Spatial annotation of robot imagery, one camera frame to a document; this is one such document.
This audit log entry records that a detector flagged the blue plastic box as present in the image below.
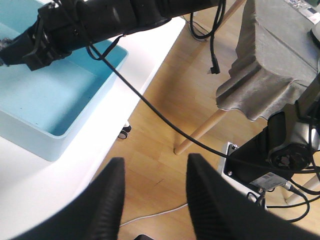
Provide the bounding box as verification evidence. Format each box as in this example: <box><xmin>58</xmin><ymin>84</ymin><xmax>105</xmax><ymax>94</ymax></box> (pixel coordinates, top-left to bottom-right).
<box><xmin>0</xmin><ymin>0</ymin><xmax>129</xmax><ymax>162</ymax></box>

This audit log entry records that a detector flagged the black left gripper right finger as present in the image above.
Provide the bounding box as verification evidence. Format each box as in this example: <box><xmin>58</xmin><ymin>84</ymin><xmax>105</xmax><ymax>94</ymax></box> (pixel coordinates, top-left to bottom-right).
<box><xmin>186</xmin><ymin>153</ymin><xmax>320</xmax><ymax>240</ymax></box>

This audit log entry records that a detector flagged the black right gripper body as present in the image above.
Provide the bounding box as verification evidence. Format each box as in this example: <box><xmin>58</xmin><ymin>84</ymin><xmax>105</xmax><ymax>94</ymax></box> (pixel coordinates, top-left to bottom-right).
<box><xmin>0</xmin><ymin>30</ymin><xmax>71</xmax><ymax>71</ymax></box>

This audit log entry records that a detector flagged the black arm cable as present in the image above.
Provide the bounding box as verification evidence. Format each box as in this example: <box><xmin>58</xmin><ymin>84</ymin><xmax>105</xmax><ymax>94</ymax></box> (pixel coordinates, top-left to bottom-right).
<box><xmin>84</xmin><ymin>34</ymin><xmax>320</xmax><ymax>173</ymax></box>

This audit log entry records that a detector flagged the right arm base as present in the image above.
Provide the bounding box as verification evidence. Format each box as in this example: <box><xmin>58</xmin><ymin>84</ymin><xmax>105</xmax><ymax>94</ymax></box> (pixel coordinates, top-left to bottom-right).
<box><xmin>221</xmin><ymin>76</ymin><xmax>320</xmax><ymax>191</ymax></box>

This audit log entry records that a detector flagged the table caster wheel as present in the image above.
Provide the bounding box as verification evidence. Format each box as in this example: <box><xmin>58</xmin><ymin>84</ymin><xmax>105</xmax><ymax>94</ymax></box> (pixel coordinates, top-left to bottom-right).
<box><xmin>117</xmin><ymin>122</ymin><xmax>132</xmax><ymax>140</ymax></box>

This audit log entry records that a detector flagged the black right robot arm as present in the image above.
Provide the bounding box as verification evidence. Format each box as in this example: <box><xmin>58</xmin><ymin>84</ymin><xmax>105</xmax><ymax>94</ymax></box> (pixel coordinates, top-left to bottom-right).
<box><xmin>0</xmin><ymin>0</ymin><xmax>220</xmax><ymax>71</ymax></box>

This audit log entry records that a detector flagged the hanging black plug cable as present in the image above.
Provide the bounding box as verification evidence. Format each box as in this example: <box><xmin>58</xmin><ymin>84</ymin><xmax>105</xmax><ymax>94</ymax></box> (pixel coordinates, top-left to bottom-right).
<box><xmin>186</xmin><ymin>0</ymin><xmax>227</xmax><ymax>76</ymax></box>

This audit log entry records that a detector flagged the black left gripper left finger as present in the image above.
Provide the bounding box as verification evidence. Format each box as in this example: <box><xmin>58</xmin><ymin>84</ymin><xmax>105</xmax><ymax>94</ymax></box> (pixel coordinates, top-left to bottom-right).
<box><xmin>16</xmin><ymin>157</ymin><xmax>125</xmax><ymax>240</ymax></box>

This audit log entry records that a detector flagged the grey cloth covered table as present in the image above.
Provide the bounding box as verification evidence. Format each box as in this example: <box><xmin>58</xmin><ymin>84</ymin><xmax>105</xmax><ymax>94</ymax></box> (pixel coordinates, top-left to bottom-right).
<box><xmin>216</xmin><ymin>0</ymin><xmax>320</xmax><ymax>121</ymax></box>

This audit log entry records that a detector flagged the wooden table leg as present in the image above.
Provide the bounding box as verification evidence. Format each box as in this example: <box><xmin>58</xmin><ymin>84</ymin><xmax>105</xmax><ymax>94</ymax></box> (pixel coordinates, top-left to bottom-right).
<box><xmin>173</xmin><ymin>109</ymin><xmax>227</xmax><ymax>155</ymax></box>

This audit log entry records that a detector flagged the white floor cable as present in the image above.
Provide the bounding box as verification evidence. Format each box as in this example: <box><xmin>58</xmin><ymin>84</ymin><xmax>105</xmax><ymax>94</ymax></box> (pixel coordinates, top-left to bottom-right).
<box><xmin>119</xmin><ymin>202</ymin><xmax>189</xmax><ymax>228</ymax></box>

